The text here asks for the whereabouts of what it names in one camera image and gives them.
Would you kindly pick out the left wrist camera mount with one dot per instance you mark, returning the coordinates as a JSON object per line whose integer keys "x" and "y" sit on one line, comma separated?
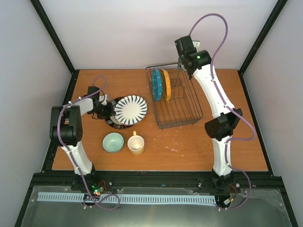
{"x": 104, "y": 99}

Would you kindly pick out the cream yellow mug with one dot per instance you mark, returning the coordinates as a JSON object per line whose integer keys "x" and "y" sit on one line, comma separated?
{"x": 136, "y": 144}

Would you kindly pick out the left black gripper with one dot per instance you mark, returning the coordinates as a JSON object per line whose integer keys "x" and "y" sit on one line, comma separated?
{"x": 110, "y": 112}

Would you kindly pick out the light blue slotted cable duct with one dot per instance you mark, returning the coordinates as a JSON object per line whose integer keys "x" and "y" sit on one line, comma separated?
{"x": 134, "y": 199}

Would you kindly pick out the orange polka dot plate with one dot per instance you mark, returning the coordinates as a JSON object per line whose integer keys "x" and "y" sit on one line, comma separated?
{"x": 166, "y": 84}

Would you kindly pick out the right black frame post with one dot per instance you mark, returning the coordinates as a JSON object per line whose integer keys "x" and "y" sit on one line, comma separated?
{"x": 273, "y": 16}

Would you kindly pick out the black frame post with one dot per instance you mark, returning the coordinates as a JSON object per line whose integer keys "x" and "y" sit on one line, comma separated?
{"x": 273, "y": 16}
{"x": 38, "y": 7}

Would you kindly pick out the white blue striped plate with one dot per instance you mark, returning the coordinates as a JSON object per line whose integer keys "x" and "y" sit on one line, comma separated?
{"x": 130, "y": 110}

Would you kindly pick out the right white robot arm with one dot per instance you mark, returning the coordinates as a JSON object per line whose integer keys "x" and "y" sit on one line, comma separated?
{"x": 225, "y": 117}

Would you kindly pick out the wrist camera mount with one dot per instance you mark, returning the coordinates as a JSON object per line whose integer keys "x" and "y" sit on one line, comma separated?
{"x": 104, "y": 99}
{"x": 196, "y": 44}

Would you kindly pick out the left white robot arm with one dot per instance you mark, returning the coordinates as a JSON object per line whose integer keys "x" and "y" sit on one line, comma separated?
{"x": 66, "y": 126}

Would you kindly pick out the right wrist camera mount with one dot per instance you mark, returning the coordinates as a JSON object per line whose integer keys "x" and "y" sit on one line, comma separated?
{"x": 196, "y": 44}

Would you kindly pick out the teal polka dot plate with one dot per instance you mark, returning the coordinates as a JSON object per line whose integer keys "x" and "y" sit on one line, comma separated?
{"x": 156, "y": 84}

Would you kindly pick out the light green ceramic bowl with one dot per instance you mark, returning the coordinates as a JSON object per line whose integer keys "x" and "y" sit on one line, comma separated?
{"x": 113, "y": 142}

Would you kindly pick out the black aluminium frame base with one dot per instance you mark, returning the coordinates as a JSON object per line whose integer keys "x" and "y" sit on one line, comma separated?
{"x": 196, "y": 181}

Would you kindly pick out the black bottom plate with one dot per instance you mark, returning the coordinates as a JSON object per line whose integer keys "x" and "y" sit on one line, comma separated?
{"x": 112, "y": 122}

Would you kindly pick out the dark wire dish rack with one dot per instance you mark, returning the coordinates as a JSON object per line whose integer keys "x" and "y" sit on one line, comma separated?
{"x": 184, "y": 107}

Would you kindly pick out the left black frame post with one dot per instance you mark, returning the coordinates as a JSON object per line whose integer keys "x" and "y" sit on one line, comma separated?
{"x": 38, "y": 7}

